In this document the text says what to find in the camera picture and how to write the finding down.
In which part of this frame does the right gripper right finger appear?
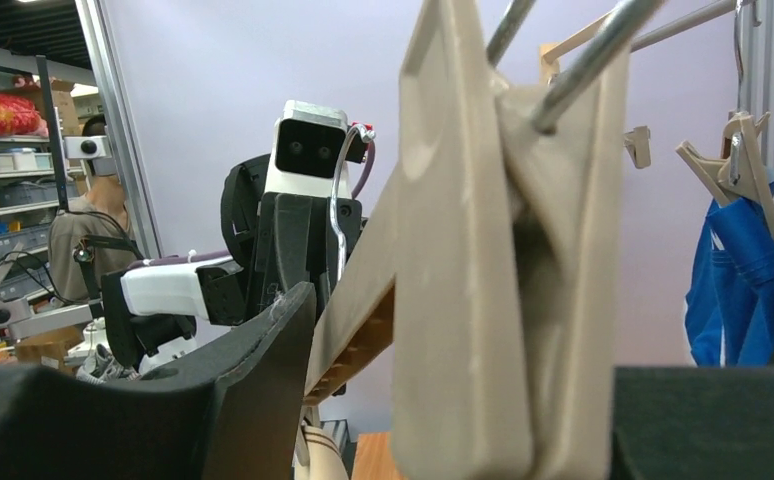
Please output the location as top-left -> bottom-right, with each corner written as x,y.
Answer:
608,367 -> 774,480

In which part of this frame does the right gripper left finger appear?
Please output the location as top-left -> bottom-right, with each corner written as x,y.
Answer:
0,282 -> 316,479

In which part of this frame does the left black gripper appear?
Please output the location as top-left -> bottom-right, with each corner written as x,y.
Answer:
247,192 -> 339,316

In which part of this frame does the beige clip hanger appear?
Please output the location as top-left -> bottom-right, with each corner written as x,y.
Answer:
303,1 -> 660,479

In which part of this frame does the beige underwear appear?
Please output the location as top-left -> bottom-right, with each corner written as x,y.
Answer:
293,406 -> 350,480

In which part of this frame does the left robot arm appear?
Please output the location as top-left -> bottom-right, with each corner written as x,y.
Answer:
101,154 -> 365,371

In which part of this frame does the blue underwear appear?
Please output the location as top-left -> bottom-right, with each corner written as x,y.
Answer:
684,198 -> 774,367

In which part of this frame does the hanger holding blue underwear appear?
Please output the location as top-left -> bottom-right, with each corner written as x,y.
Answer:
676,0 -> 774,240

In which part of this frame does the empty hanger on rack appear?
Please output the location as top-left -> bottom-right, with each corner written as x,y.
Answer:
623,125 -> 651,169

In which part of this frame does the person in background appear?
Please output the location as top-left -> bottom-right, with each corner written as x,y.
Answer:
47,113 -> 138,306

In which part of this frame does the background storage shelf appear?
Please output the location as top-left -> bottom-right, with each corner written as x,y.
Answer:
0,39 -> 107,366

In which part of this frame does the wooden clothes rack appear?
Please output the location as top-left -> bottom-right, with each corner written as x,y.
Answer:
537,0 -> 759,84

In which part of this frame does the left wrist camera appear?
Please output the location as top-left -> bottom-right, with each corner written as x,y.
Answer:
265,100 -> 349,198

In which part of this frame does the aluminium frame post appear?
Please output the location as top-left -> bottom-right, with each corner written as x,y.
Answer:
734,0 -> 774,169

